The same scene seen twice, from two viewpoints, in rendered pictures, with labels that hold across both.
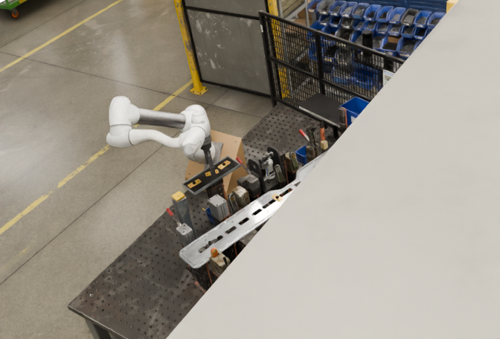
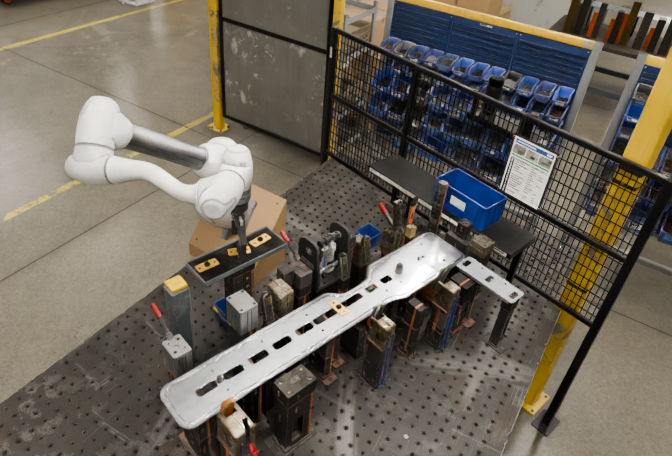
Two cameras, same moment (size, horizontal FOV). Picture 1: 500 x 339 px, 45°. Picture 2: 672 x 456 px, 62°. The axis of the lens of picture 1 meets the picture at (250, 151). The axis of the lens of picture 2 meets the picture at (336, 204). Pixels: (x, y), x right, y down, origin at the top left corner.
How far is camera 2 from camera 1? 171 cm
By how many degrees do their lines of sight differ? 9
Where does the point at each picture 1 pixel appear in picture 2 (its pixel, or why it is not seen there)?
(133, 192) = (110, 243)
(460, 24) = not seen: outside the picture
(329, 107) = (412, 176)
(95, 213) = (49, 266)
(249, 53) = (293, 92)
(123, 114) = (102, 127)
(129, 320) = not seen: outside the picture
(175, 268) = (149, 399)
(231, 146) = (268, 208)
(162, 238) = (137, 339)
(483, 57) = not seen: outside the picture
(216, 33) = (256, 58)
